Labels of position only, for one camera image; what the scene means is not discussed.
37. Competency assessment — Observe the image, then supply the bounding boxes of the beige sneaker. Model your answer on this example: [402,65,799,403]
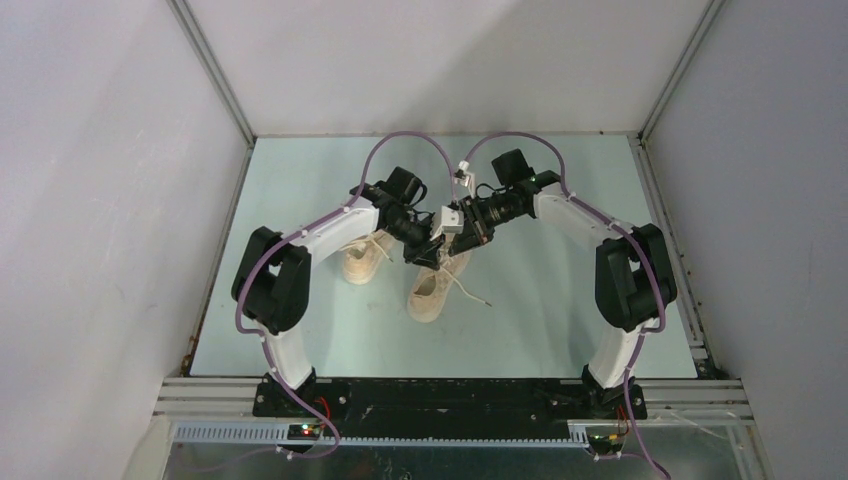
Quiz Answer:
[406,248,495,325]
[340,230,396,285]

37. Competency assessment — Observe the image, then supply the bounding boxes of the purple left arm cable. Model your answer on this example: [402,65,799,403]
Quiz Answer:
[168,130,460,475]

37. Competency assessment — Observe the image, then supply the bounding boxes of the aluminium frame rail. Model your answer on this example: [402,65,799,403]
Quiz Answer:
[154,377,756,453]

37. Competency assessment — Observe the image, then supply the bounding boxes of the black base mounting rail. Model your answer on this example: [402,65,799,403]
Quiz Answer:
[297,377,647,441]

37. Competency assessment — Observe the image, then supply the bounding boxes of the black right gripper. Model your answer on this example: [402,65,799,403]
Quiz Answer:
[448,193,524,257]

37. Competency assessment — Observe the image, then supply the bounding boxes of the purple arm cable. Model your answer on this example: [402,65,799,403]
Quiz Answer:
[168,130,460,475]
[463,131,670,480]

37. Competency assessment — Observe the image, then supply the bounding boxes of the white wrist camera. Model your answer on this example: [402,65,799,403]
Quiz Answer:
[430,206,464,240]
[453,160,477,198]

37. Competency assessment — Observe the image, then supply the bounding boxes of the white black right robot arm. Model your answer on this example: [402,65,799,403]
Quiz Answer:
[449,149,677,418]

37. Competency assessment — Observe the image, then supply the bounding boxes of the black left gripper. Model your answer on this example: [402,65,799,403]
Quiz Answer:
[383,212,446,272]

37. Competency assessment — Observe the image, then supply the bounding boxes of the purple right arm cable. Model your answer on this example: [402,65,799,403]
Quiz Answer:
[463,131,670,480]

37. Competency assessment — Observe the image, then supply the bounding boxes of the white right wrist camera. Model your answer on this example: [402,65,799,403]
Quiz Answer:
[453,160,477,198]

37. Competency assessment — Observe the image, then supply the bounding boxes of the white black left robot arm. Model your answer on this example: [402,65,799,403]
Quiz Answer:
[231,167,444,417]

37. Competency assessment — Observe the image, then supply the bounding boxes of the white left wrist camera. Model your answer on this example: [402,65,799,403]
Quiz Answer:
[430,206,464,240]

